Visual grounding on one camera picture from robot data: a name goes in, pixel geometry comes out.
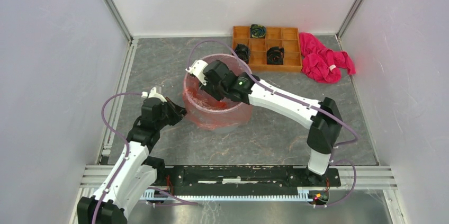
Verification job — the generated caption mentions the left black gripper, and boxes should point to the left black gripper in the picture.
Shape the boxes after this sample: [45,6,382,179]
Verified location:
[155,97,189,129]

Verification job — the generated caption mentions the red translucent trash bag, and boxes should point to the red translucent trash bag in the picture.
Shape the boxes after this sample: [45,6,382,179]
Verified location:
[183,53,253,133]

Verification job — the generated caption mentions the grey plastic trash bin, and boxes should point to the grey plastic trash bin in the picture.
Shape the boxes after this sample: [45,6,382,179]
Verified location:
[183,74,253,133]

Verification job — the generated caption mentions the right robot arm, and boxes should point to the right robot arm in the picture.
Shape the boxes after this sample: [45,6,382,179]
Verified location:
[188,60,342,186]

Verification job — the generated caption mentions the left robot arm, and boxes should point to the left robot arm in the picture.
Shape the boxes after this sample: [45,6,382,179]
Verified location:
[77,92,187,223]

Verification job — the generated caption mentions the black rolled belt right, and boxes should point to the black rolled belt right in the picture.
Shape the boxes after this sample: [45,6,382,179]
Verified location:
[266,46,284,65]

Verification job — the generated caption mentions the dark rolled belt top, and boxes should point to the dark rolled belt top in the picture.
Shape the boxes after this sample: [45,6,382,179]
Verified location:
[250,24,266,39]

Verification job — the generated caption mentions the orange compartment tray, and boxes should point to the orange compartment tray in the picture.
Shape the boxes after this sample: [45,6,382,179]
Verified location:
[232,26,302,73]

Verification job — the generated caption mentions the pink crumpled cloth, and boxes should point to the pink crumpled cloth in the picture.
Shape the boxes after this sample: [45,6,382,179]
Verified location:
[299,32,356,84]

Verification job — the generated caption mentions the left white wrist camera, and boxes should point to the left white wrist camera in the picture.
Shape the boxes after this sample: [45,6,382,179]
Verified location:
[186,60,209,86]

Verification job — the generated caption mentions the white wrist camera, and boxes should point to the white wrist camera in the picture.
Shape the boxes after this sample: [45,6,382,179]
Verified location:
[186,60,209,86]
[141,86,167,102]

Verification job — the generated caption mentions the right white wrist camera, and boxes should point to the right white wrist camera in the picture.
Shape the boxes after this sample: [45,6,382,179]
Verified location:
[141,86,167,102]

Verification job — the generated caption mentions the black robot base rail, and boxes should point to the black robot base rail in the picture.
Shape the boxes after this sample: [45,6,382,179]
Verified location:
[142,156,342,196]

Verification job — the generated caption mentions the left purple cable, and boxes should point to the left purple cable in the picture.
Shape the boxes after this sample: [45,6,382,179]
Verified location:
[91,92,148,224]

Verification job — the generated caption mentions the white slotted cable duct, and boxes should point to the white slotted cable duct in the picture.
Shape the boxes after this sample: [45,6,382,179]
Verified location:
[139,189,329,203]

